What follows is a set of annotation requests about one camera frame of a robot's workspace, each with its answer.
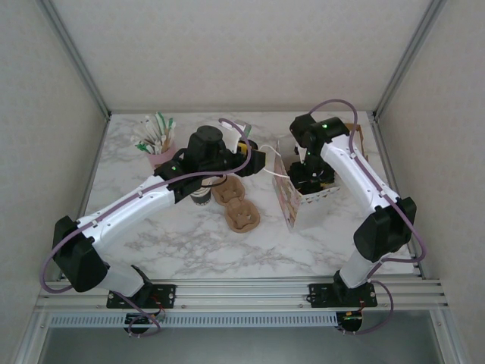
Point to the brown pulp cup carrier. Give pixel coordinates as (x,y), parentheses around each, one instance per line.
(236,212)

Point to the wooden stirrer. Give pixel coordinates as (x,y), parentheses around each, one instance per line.
(165,142)

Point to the brown cardboard napkin box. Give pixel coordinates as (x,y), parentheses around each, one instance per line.
(364,148)

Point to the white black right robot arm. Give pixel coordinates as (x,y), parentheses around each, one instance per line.
(348,178)

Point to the small controller board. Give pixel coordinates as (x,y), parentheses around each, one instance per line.
(138,320)
(350,320)

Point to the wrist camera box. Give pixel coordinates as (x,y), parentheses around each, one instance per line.
(247,129)
(301,130)

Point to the green tipped white straw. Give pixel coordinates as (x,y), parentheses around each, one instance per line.
(143,145)

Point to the paper cups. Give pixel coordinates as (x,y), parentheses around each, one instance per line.
(201,197)

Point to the white wrapped straw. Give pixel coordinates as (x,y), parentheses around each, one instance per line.
(151,130)
(141,138)

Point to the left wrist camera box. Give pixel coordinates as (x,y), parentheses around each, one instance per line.
(247,129)

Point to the green striped wrapped straw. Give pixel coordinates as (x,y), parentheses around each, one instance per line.
(173,127)
(161,121)

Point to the aluminium frame post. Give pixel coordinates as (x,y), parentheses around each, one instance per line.
(76,57)
(408,57)

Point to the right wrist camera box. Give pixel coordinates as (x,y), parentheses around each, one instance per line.
(301,130)

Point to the white paper gift bag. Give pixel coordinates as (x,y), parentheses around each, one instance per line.
(290,201)

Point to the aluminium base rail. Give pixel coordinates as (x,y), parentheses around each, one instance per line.
(242,295)

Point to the pink straw holder cup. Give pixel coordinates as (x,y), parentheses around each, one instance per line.
(161,159)

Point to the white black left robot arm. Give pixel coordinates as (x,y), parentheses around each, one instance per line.
(125,218)

